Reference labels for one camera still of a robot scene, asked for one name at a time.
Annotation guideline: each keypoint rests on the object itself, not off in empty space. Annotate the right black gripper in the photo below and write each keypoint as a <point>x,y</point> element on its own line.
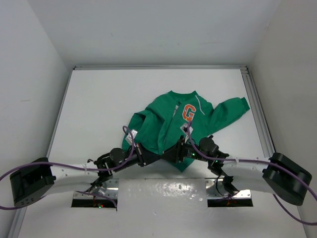
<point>177,150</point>

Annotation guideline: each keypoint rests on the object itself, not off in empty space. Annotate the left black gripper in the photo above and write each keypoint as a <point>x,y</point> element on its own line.
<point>145,156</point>

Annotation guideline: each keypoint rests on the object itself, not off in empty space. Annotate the green zip-up jacket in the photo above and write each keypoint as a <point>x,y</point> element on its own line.
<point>159,125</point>

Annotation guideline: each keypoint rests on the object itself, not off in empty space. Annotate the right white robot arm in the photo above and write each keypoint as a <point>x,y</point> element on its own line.
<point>277,174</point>

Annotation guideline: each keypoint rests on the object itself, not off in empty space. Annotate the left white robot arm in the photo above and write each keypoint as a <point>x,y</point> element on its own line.
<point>31,182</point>

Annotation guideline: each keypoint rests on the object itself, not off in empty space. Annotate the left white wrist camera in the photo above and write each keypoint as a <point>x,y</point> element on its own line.
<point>131,136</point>

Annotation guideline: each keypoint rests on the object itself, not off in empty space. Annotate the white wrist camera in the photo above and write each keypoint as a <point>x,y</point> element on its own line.
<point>186,129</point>
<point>131,136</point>

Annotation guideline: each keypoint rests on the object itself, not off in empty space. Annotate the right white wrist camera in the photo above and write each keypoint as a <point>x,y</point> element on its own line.
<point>186,129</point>

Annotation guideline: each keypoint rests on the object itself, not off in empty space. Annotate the metal base plate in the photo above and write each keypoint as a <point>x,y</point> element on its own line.
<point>213,188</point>

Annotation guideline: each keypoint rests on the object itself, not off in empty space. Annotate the aluminium frame rail right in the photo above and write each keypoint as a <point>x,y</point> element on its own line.
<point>258,113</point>

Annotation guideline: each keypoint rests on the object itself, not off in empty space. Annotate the aluminium frame rail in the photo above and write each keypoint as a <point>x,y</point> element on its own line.
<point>258,113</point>
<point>135,67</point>

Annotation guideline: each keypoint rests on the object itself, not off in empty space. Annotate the aluminium frame rail back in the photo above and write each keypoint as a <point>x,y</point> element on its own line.
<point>135,67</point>

